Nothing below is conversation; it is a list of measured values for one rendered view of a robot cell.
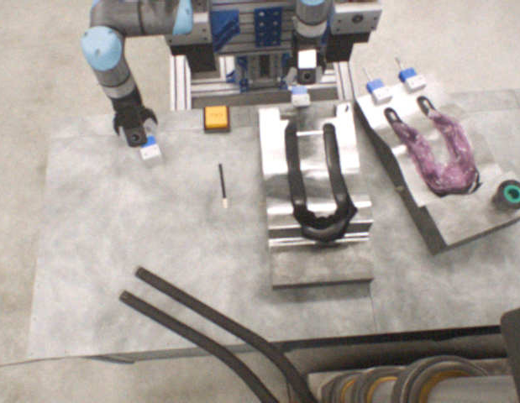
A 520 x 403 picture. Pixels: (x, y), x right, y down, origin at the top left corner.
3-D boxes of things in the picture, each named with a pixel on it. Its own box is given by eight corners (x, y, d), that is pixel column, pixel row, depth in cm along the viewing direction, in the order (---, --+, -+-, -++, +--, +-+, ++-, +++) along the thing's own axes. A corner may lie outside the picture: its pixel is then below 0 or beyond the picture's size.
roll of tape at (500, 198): (523, 215, 119) (531, 211, 116) (491, 211, 120) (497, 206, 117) (522, 186, 122) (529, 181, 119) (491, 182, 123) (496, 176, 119)
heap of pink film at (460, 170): (385, 126, 135) (391, 111, 128) (439, 107, 137) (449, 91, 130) (428, 204, 126) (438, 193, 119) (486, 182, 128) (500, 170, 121)
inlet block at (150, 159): (136, 131, 142) (132, 121, 137) (152, 126, 142) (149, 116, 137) (147, 168, 137) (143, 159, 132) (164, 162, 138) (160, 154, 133)
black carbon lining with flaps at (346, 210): (281, 129, 134) (282, 111, 125) (338, 125, 134) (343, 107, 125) (292, 248, 121) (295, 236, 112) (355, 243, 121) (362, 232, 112)
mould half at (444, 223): (353, 108, 144) (359, 87, 134) (428, 82, 147) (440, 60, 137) (433, 257, 127) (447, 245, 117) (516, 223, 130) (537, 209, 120)
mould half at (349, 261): (259, 124, 142) (258, 99, 130) (344, 119, 143) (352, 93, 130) (271, 290, 124) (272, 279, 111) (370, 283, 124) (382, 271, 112)
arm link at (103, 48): (118, 19, 96) (116, 53, 93) (132, 55, 106) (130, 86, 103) (78, 22, 96) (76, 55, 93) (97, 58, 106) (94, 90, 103)
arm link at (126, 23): (146, 13, 109) (145, 50, 105) (97, 16, 109) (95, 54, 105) (138, -15, 102) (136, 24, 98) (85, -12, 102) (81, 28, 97)
